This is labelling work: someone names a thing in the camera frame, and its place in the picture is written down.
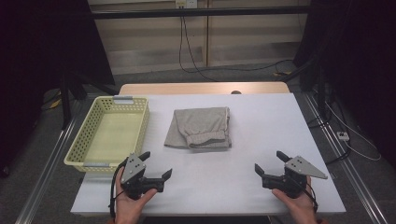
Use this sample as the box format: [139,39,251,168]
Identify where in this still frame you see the black metal stand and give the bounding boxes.
[274,57,332,123]
[60,70,120,131]

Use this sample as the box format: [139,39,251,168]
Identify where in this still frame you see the wooden table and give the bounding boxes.
[119,81,290,96]

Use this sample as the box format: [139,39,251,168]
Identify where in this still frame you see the white wall socket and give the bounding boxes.
[175,0,199,9]

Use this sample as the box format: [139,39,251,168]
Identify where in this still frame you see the long black wall cable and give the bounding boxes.
[177,15,294,76]

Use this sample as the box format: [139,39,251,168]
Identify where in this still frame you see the person's right hand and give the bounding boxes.
[271,175,318,224]

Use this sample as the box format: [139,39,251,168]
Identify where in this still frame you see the black curtain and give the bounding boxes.
[0,0,117,176]
[292,0,396,161]

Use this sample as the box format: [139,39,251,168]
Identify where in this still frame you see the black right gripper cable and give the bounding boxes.
[303,181,319,213]

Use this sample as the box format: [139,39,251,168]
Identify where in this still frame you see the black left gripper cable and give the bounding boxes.
[108,157,129,218]

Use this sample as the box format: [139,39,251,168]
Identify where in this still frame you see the yellow plastic basket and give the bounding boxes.
[64,95,150,174]

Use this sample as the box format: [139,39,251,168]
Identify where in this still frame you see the white floor cable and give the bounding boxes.
[324,101,383,162]

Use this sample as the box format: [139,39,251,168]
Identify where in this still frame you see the short black wall cable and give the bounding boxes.
[182,17,219,83]

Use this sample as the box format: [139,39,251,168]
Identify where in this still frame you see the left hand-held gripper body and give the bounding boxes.
[120,152,165,201]

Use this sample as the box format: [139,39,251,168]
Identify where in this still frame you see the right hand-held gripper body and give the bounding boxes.
[262,155,329,200]

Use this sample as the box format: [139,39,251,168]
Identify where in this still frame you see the black floor cable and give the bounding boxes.
[307,117,353,166]

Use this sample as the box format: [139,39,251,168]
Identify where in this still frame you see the metal floor rail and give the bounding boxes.
[14,98,92,224]
[298,91,390,224]

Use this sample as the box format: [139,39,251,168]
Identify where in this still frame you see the grey pants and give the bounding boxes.
[163,106,233,150]

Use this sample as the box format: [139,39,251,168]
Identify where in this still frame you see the person's left hand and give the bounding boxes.
[114,169,159,224]

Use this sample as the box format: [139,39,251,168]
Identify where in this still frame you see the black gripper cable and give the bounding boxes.
[303,181,319,213]
[108,157,129,218]

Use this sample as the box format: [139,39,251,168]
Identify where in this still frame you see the black horizontal bar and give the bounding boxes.
[92,6,312,21]

